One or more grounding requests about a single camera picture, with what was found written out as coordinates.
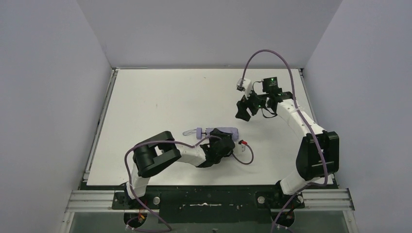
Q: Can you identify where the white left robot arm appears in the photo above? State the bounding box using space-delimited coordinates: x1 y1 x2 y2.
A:
125 128 239 200

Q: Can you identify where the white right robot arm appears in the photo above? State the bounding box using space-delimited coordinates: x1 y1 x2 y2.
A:
235 77 340 195

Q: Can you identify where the aluminium frame rail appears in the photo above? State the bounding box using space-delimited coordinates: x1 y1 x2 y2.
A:
59 185 358 233

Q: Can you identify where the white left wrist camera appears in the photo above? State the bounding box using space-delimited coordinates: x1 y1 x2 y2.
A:
234 140 248 153

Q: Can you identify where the purple folding umbrella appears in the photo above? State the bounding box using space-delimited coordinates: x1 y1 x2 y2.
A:
182 127 239 141

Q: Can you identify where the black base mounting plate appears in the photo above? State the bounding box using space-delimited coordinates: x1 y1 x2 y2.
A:
111 183 339 226

